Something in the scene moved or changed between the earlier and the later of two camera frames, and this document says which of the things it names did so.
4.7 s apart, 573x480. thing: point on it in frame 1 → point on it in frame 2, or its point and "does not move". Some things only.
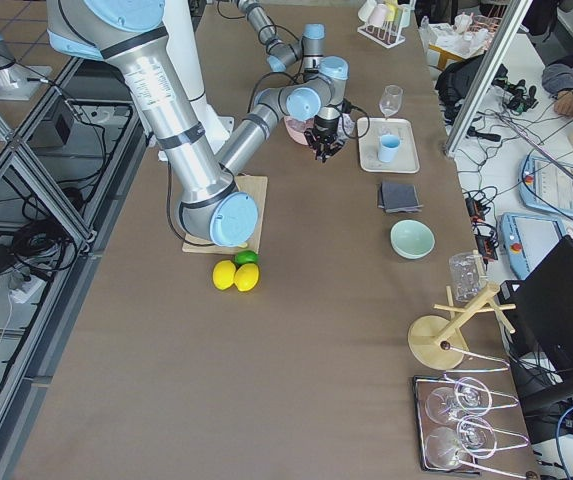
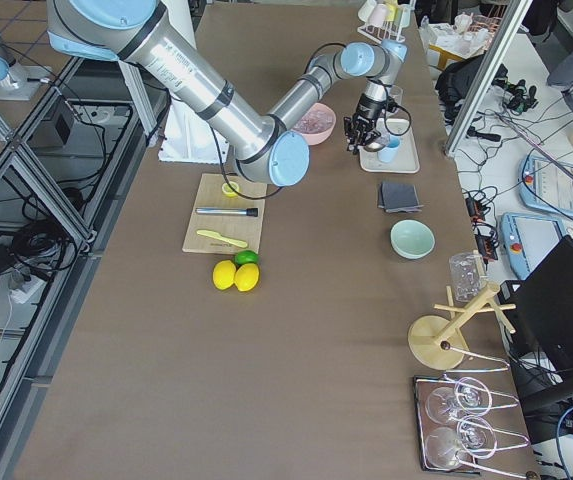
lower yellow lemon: x=246 y=276 does not move
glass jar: x=468 y=276 does not move
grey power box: x=56 y=129 does not move
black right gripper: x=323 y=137 → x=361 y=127
